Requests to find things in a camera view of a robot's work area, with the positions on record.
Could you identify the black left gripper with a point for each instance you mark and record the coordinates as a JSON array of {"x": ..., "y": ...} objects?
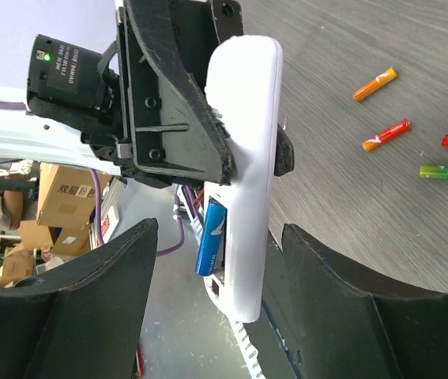
[{"x": 140, "y": 104}]

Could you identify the white air conditioner remote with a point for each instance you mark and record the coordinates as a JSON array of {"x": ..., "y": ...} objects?
[{"x": 247, "y": 189}]

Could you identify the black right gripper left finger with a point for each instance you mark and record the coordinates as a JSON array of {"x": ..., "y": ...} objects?
[{"x": 82, "y": 319}]

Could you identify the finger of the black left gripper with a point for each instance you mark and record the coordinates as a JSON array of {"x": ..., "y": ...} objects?
[{"x": 285, "y": 158}]

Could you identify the cardboard box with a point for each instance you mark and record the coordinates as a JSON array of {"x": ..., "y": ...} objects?
[{"x": 66, "y": 197}]

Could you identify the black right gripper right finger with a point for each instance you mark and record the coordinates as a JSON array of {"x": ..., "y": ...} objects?
[{"x": 325, "y": 315}]

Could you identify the red orange battery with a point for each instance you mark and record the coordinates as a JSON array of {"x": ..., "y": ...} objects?
[{"x": 386, "y": 135}]

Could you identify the white cable duct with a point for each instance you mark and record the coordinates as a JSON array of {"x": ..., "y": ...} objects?
[{"x": 248, "y": 350}]

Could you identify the orange battery upper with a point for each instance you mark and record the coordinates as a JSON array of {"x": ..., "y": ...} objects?
[{"x": 375, "y": 84}]

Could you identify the blue battery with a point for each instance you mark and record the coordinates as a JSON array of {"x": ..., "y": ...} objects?
[{"x": 213, "y": 230}]

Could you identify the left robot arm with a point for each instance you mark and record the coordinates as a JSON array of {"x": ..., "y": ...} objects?
[{"x": 24, "y": 135}]

